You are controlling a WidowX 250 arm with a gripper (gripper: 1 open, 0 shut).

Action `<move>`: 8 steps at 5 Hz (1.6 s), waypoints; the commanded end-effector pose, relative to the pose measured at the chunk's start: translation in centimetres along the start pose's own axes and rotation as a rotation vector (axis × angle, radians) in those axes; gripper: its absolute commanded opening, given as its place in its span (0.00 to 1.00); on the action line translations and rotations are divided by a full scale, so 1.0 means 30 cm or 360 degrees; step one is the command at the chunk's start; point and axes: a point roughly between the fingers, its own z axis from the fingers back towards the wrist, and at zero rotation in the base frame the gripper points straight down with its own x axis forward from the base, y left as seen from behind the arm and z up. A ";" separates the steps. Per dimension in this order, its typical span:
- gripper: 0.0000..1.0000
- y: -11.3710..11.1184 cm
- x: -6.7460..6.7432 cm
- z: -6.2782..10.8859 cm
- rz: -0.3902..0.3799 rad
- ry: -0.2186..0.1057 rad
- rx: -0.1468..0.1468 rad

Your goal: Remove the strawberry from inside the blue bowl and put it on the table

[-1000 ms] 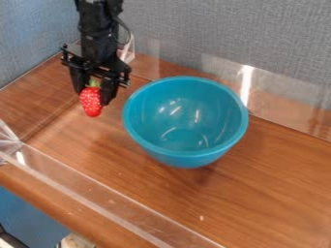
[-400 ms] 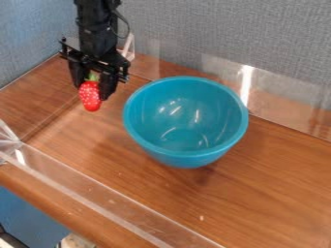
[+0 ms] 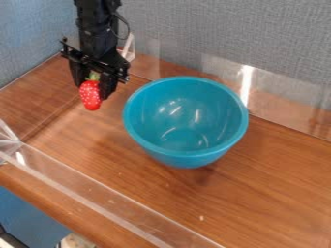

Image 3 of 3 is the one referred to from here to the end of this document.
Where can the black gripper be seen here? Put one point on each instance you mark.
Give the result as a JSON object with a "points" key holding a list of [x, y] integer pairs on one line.
{"points": [[110, 65]]}

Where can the red toy strawberry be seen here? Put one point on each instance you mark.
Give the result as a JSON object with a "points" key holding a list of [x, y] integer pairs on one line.
{"points": [[89, 92]]}

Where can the blue plastic bowl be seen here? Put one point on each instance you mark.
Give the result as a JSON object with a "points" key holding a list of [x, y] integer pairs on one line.
{"points": [[185, 120]]}

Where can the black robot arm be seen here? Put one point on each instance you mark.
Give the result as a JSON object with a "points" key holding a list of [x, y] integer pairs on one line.
{"points": [[97, 55]]}

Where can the clear acrylic front barrier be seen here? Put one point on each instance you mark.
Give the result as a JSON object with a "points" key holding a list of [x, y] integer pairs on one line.
{"points": [[113, 220]]}

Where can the clear acrylic barrier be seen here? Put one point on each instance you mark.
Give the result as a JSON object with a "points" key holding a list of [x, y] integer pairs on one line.
{"points": [[283, 100], [113, 220]]}

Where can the clear acrylic back barrier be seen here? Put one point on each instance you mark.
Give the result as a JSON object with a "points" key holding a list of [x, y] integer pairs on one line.
{"points": [[283, 100]]}

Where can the clear acrylic corner bracket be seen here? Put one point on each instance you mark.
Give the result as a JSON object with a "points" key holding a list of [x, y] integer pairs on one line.
{"points": [[126, 51]]}

